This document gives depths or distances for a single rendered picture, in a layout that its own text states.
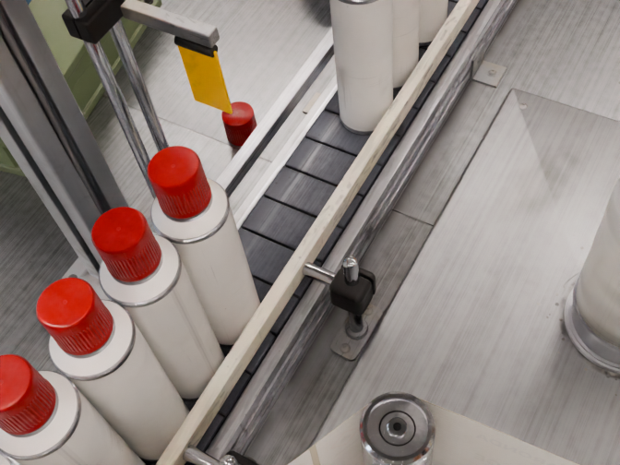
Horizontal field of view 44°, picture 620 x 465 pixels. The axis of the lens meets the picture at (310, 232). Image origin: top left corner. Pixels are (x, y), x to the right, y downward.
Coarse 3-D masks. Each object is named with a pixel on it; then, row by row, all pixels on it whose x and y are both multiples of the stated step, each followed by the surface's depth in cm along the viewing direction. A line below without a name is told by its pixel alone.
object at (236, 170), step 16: (320, 48) 69; (304, 64) 68; (320, 64) 68; (304, 80) 67; (288, 96) 66; (272, 112) 65; (288, 112) 66; (256, 128) 64; (272, 128) 64; (256, 144) 63; (240, 160) 62; (224, 176) 62; (240, 176) 62
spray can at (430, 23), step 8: (424, 0) 74; (432, 0) 74; (440, 0) 75; (424, 8) 75; (432, 8) 75; (440, 8) 76; (424, 16) 76; (432, 16) 76; (440, 16) 76; (424, 24) 77; (432, 24) 77; (440, 24) 77; (424, 32) 77; (432, 32) 78; (424, 40) 78; (432, 40) 78
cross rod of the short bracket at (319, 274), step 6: (306, 264) 62; (312, 264) 62; (306, 270) 62; (312, 270) 62; (318, 270) 62; (324, 270) 62; (306, 276) 63; (312, 276) 62; (318, 276) 62; (324, 276) 62; (330, 276) 62; (324, 282) 62; (330, 282) 62
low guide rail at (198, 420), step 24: (456, 24) 75; (432, 48) 74; (432, 72) 74; (408, 96) 71; (384, 120) 69; (384, 144) 69; (360, 168) 67; (336, 192) 66; (336, 216) 65; (312, 240) 63; (288, 264) 62; (288, 288) 61; (264, 312) 60; (240, 336) 59; (264, 336) 60; (240, 360) 58; (216, 384) 57; (216, 408) 57; (192, 432) 55; (168, 456) 54
